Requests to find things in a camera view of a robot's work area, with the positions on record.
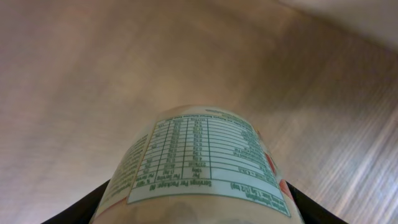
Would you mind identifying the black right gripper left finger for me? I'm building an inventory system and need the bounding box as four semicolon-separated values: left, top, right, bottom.
42;180;109;224

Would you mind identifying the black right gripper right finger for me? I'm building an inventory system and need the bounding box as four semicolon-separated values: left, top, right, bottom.
287;183;348;224

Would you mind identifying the green-lidded white jar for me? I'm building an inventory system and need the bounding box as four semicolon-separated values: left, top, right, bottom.
91;105;303;223

